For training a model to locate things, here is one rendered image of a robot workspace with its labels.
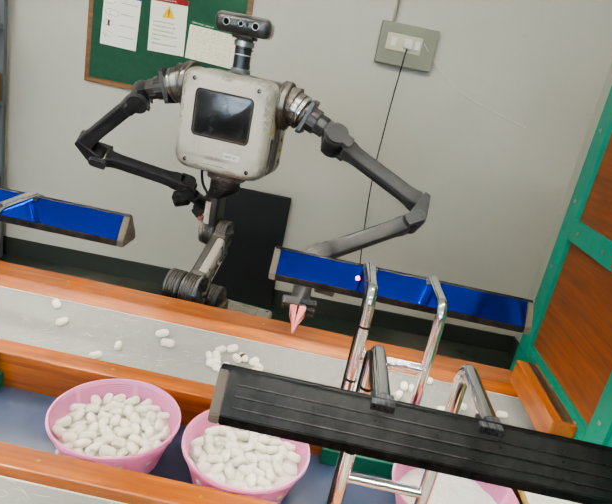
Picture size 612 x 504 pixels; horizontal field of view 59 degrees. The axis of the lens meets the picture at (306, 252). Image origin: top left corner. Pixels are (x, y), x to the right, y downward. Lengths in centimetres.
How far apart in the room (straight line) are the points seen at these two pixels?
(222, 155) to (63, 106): 195
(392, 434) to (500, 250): 295
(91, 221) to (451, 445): 95
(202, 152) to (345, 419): 132
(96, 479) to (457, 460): 63
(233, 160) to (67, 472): 113
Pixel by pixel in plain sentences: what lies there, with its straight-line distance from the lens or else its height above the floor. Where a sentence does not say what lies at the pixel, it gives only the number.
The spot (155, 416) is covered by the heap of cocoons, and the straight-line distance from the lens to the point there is 132.
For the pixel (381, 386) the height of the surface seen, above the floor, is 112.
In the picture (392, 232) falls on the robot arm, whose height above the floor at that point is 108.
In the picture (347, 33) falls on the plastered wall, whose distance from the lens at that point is 335.
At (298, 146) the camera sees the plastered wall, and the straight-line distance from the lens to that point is 337.
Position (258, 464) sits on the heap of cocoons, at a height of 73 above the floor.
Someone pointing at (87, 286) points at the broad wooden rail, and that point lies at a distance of 181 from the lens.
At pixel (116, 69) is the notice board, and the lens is 354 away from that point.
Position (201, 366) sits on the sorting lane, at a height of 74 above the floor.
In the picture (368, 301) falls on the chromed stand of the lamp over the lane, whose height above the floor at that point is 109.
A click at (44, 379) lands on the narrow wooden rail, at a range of 146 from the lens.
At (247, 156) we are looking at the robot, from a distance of 187.
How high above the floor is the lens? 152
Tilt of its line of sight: 18 degrees down
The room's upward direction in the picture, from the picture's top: 12 degrees clockwise
